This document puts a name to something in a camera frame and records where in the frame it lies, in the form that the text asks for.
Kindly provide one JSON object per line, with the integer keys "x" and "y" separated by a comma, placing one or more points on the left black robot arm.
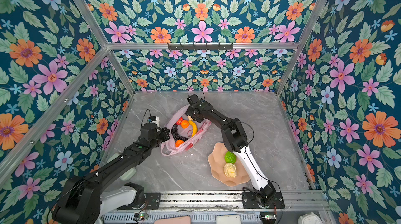
{"x": 80, "y": 201}

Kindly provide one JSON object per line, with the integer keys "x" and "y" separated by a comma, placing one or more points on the green rectangular container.
{"x": 127, "y": 175}

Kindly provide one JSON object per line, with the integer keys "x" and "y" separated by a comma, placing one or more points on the pink flower-shaped plate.
{"x": 217, "y": 163}

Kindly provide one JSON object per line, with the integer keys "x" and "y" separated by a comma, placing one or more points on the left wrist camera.
{"x": 154, "y": 119}

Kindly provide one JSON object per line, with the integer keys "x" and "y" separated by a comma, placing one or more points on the white round device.
{"x": 310, "y": 218}

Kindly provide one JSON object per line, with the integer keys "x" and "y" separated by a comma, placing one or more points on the red fake fruit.
{"x": 179, "y": 121}

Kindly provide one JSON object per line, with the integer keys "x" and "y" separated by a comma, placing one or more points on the green fake custard apple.
{"x": 230, "y": 157}

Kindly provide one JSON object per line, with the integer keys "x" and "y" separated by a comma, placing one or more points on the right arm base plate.
{"x": 252, "y": 200}

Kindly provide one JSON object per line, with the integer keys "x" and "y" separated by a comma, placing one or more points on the beige fake potato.
{"x": 230, "y": 170}

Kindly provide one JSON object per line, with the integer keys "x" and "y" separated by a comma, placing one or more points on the pink plastic bag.
{"x": 184, "y": 133}

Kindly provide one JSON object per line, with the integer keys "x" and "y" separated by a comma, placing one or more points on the white box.
{"x": 228, "y": 219}

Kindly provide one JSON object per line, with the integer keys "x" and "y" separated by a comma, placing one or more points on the pink phone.
{"x": 174, "y": 220}

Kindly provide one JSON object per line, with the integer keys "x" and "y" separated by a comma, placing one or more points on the black hook rail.
{"x": 200, "y": 46}

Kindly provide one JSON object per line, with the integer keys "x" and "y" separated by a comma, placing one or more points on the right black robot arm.
{"x": 236, "y": 141}

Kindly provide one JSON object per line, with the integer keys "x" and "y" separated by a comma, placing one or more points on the dark purple fake grapes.
{"x": 176, "y": 135}

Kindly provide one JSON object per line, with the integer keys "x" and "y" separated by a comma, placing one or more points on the orange fake fruit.
{"x": 179, "y": 142}
{"x": 185, "y": 124}

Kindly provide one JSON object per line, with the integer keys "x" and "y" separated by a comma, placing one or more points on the yellow fake banana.
{"x": 194, "y": 128}

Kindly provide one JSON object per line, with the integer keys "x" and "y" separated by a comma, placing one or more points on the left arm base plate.
{"x": 148, "y": 201}

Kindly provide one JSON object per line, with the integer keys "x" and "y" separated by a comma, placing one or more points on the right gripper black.
{"x": 189, "y": 112}

